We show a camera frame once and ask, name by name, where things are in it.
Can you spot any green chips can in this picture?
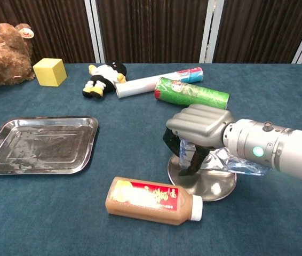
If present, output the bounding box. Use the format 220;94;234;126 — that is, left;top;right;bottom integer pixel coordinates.
154;76;231;110

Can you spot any brown folding screen white frame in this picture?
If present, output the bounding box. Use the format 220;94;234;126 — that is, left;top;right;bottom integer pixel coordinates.
0;0;302;64

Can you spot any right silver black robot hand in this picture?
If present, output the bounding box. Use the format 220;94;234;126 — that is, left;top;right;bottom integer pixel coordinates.
162;103;236;177

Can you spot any clear plastic water bottle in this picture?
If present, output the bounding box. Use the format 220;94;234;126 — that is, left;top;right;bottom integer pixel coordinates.
179;138;268;177

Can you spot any white cling film roll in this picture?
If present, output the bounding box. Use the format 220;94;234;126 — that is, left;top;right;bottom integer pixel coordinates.
115;66;204;99

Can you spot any brown milk tea bottle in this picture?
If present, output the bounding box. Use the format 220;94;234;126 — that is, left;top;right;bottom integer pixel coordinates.
105;176;204;226

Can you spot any black white penguin plush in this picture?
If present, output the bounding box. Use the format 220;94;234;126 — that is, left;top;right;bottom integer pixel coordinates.
82;60;128;99

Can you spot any brown teddy bear plush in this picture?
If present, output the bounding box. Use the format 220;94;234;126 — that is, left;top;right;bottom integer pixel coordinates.
0;22;36;91

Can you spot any rectangular steel tray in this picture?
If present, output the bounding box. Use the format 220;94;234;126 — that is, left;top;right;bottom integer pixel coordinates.
0;116;99;176

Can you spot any yellow cube block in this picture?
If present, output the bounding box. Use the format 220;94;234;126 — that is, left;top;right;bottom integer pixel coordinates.
33;58;68;87

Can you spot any round steel plate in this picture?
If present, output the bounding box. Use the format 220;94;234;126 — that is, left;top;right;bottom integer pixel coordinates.
167;154;237;202

